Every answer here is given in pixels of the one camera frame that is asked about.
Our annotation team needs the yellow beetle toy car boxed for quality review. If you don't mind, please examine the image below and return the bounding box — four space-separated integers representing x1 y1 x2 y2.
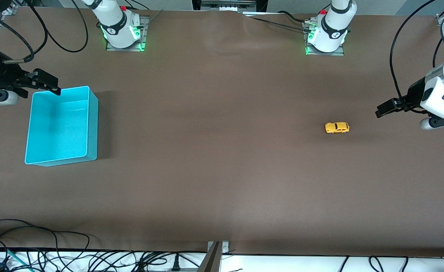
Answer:
325 122 350 134

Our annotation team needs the turquoise plastic bin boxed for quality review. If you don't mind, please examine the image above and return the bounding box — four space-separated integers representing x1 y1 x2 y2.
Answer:
25 86 99 167

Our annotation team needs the thin grey rod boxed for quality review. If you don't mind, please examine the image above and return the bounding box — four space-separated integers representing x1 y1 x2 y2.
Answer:
146 9 165 25

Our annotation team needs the white power strip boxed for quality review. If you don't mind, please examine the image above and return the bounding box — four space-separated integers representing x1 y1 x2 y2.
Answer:
201 0 257 11

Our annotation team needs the black right arm loop cable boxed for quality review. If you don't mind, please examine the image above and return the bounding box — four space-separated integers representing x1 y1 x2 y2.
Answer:
26 0 89 54

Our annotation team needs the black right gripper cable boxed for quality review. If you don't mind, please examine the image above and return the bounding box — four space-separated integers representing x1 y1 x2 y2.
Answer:
0 11 35 63

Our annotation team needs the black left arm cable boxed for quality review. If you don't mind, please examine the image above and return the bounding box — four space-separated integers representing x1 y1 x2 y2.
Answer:
390 0 444 114

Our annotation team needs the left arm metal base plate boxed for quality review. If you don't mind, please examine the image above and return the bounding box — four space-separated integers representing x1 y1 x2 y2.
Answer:
305 21 345 57

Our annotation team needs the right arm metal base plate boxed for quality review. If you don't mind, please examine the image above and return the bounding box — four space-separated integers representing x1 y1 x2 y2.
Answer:
106 15 147 52

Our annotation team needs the thick black base cable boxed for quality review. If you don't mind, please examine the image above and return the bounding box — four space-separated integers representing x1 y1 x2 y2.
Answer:
276 10 312 24

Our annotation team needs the thin black base cable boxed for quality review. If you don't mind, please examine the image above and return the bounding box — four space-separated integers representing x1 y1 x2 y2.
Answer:
249 16 310 33

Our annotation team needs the long black floor cable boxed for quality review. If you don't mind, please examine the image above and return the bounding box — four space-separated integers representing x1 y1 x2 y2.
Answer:
0 219 91 252

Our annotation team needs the black stand frame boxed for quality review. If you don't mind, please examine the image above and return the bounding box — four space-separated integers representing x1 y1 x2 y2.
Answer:
191 0 268 12

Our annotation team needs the metal table bracket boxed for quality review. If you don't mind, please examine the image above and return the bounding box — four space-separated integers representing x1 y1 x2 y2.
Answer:
207 241 230 272

